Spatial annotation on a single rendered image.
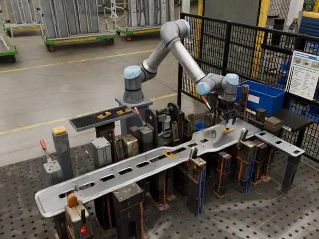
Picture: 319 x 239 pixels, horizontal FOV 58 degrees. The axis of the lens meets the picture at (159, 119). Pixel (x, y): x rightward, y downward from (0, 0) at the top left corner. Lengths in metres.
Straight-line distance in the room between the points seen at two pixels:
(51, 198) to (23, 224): 0.41
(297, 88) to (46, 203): 1.70
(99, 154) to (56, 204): 0.33
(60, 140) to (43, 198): 0.34
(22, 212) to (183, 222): 0.91
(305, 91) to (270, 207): 0.81
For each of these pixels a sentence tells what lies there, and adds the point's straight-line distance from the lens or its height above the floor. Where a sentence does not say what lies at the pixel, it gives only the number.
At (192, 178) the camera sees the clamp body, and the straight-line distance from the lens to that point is 1.60.
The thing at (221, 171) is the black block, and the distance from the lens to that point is 1.73.
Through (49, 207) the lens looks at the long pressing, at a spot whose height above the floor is 1.00.
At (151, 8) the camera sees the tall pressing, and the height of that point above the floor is 0.82.
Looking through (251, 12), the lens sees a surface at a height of 1.46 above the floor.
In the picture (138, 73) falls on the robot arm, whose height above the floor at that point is 1.31.
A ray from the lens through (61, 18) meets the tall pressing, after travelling 8.27.
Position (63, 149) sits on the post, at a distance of 1.68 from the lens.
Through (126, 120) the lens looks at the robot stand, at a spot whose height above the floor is 0.98.
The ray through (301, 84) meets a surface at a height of 1.24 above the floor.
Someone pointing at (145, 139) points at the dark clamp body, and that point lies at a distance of 1.71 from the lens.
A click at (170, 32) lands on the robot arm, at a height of 1.60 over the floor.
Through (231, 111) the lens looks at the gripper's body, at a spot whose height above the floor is 1.16.
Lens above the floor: 1.93
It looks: 28 degrees down
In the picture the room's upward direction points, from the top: straight up
